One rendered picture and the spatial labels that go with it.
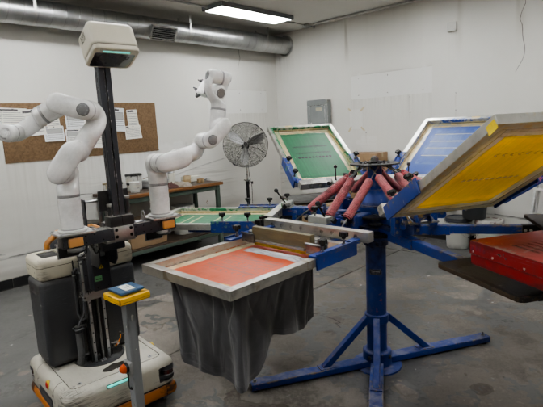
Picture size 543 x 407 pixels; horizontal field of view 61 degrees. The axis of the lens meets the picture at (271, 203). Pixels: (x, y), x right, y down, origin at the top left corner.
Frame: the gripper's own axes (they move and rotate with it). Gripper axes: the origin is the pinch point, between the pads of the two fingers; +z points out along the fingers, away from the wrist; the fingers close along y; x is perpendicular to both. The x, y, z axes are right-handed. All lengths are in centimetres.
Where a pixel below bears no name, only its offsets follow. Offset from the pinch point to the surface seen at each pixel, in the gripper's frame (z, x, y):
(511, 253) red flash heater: -186, -39, -8
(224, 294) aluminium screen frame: -130, 9, -72
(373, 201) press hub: -74, -99, -3
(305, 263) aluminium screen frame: -123, -25, -50
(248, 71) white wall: 381, -232, 116
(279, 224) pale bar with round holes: -65, -54, -43
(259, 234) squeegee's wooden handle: -78, -34, -52
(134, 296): -104, 25, -93
